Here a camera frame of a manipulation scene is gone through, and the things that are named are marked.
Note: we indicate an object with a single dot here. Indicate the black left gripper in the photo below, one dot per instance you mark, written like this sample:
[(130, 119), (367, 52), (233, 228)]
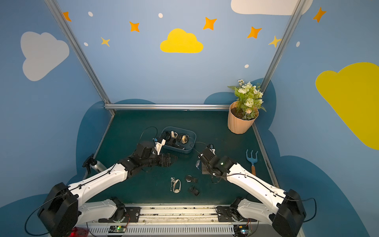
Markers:
[(163, 160)]

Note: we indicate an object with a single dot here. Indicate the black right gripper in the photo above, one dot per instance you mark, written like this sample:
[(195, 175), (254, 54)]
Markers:
[(204, 157)]

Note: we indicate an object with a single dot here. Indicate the small black watch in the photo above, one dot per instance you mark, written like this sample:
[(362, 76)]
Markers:
[(193, 190)]

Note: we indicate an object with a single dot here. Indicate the white strap chain watch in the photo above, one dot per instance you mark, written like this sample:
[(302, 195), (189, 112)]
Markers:
[(175, 185)]

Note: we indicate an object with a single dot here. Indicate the small beige round watch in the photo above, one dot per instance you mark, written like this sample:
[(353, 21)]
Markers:
[(184, 139)]

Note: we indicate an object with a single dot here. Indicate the black rugged digital watch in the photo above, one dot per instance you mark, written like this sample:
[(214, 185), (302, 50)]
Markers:
[(166, 135)]

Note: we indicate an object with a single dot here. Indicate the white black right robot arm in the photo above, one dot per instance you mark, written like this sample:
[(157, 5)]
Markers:
[(283, 210)]

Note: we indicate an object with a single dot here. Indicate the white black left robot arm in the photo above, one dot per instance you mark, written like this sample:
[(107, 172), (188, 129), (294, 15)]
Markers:
[(62, 209)]

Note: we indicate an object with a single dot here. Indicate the blue plastic storage box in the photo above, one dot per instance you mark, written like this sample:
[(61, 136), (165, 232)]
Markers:
[(176, 145)]

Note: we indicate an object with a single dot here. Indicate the blue garden fork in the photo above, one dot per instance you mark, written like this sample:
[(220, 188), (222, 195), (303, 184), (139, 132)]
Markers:
[(253, 159)]

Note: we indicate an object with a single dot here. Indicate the terracotta pot with flowers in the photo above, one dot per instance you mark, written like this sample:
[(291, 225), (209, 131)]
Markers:
[(244, 111)]

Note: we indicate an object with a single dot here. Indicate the silver black water bottle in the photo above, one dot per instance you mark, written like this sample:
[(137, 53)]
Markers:
[(92, 164)]

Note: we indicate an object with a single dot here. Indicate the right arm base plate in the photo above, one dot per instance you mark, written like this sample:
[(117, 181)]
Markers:
[(230, 214)]

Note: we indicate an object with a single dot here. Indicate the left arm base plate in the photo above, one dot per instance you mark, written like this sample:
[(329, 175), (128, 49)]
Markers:
[(123, 215)]

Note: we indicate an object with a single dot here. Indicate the aluminium rail front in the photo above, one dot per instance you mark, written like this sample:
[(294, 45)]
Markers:
[(180, 220)]

